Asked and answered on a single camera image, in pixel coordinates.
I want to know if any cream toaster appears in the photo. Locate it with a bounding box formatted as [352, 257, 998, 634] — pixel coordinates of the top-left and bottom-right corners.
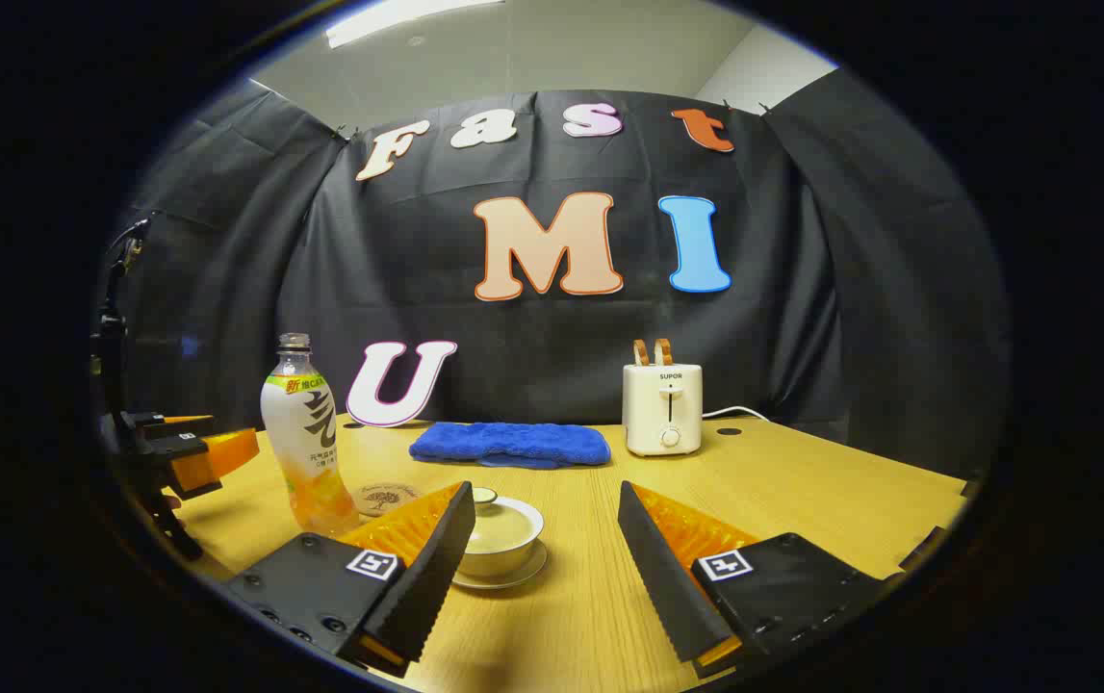
[622, 363, 704, 457]

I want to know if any white saucer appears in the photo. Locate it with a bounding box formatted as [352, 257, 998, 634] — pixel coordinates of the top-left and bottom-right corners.
[451, 539, 550, 591]

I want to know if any black stand with clamp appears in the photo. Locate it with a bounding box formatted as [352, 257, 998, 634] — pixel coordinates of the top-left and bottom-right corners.
[90, 217, 154, 417]

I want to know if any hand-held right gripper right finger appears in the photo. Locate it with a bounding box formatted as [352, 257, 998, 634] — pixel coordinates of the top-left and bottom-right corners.
[617, 479, 904, 680]

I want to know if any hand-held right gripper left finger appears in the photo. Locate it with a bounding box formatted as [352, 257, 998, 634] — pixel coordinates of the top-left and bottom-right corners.
[224, 481, 477, 680]

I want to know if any black backdrop cloth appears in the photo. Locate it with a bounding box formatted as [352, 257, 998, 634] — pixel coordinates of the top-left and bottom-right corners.
[114, 67, 1011, 482]

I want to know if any blue folded towel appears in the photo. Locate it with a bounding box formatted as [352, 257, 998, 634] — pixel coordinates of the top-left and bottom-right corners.
[408, 422, 612, 470]

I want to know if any water bottle with orange label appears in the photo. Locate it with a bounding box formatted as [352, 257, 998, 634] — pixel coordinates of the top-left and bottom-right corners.
[260, 333, 361, 537]

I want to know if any round cork coaster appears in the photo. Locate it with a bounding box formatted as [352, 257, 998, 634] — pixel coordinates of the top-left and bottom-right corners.
[349, 481, 428, 519]

